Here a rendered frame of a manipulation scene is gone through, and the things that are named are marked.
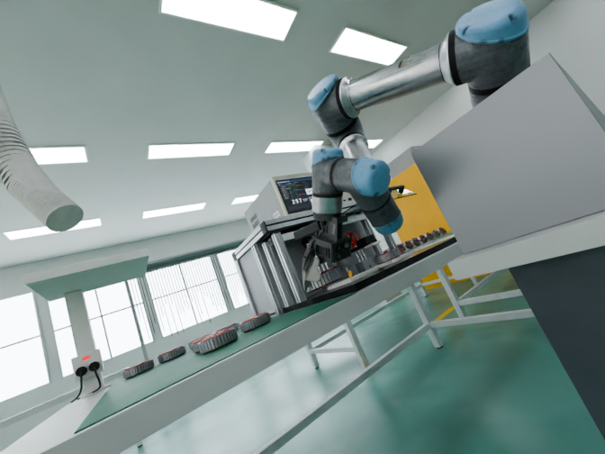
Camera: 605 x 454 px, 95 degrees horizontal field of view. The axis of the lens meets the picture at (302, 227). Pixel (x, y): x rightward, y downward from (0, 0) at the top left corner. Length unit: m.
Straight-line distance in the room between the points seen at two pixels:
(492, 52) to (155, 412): 0.89
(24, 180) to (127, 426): 1.52
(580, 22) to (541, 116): 5.74
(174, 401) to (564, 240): 0.67
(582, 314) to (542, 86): 0.39
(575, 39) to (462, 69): 5.58
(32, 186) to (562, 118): 1.94
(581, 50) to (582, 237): 5.76
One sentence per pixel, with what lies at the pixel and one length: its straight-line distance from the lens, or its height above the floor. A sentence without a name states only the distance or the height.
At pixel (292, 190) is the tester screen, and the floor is 1.24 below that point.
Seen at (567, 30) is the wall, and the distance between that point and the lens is 6.38.
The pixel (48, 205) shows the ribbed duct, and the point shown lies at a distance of 1.77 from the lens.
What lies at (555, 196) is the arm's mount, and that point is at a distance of 0.64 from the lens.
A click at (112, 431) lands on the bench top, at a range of 0.58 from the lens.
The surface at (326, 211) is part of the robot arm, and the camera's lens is 0.66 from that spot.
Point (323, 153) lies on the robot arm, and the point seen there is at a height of 1.07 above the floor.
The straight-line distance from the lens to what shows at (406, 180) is 4.99.
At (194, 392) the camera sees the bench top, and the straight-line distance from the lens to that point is 0.58.
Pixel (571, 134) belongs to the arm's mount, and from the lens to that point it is 0.63.
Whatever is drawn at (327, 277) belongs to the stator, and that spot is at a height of 0.82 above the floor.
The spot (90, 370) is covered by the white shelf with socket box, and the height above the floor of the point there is 0.84.
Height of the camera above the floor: 0.81
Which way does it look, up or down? 12 degrees up
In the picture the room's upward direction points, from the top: 23 degrees counter-clockwise
